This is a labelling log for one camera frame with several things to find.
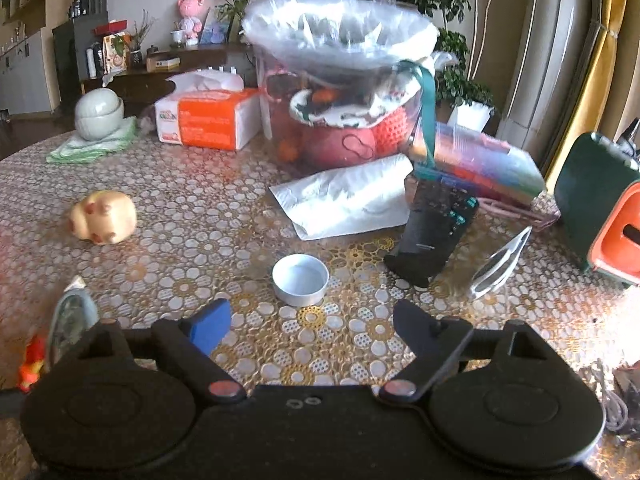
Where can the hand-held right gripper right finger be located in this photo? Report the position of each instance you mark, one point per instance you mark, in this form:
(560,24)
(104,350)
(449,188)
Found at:
(415,325)

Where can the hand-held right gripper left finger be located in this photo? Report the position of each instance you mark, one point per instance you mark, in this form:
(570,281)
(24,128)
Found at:
(212,327)

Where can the small round white dish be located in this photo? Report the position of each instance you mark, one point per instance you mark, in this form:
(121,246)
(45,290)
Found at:
(300,280)

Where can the black remote control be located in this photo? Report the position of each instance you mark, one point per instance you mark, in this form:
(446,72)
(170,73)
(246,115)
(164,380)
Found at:
(432,230)

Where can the white pointed plastic packet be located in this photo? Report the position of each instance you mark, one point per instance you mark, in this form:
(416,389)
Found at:
(497,267)

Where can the silver foil bag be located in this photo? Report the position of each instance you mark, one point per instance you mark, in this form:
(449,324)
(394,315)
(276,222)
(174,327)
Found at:
(345,197)

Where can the beige pig figurine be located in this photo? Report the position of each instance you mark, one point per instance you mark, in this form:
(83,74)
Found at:
(102,217)

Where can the pink clothes hanger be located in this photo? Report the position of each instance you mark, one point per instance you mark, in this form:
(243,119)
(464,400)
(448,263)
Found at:
(525,215)

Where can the colourful stack in plastic wrap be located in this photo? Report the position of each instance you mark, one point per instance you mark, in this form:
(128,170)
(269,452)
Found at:
(485,160)

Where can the orange and white tissue pack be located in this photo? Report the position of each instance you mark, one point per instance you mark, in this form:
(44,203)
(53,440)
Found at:
(210,117)

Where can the green folded cloth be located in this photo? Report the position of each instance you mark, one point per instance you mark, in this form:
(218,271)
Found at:
(90,147)

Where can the green and orange container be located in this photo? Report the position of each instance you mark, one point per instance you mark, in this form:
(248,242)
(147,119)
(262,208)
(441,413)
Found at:
(595,200)

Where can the grey-green stacked bowls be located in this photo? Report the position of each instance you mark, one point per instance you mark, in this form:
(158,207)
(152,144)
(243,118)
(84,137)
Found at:
(97,112)

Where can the wooden tv cabinet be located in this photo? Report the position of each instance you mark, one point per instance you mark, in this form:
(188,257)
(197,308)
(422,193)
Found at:
(145,82)

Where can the large clear plastic bag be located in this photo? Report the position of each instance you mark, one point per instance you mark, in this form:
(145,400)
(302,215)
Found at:
(340,60)

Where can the potted green plant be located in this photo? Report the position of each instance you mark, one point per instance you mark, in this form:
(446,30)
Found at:
(450,35)

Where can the white standing air conditioner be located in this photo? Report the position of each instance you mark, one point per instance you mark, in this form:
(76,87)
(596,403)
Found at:
(542,60)

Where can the pink plush toy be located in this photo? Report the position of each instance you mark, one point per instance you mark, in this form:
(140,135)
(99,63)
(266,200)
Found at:
(192,17)

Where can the yellow curtain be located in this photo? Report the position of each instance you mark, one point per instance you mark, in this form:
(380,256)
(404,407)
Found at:
(615,45)

